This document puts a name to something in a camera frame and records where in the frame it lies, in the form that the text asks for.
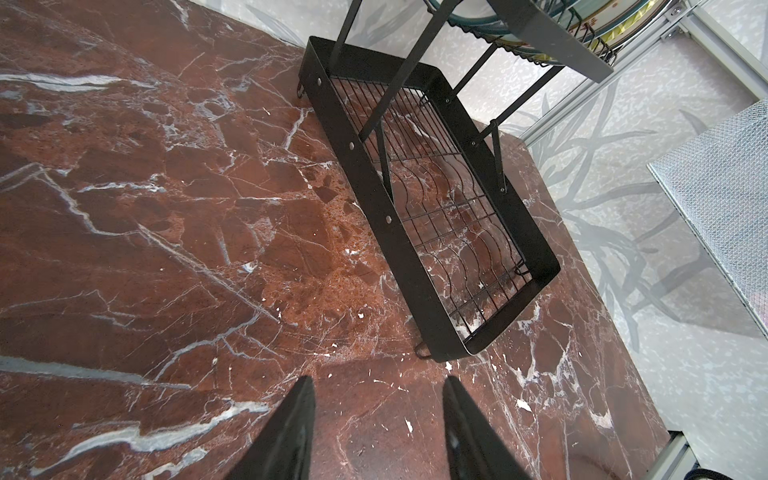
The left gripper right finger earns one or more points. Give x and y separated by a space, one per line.
474 450

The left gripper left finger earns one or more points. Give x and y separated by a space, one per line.
282 450

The black wire dish rack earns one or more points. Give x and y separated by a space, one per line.
464 250

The small white orange sunburst plate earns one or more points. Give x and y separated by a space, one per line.
579 20

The yellow green woven plate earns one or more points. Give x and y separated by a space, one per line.
620 20

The white plate green lettered rim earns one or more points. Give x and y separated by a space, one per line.
478 17

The white wire mesh basket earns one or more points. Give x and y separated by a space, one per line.
717 182

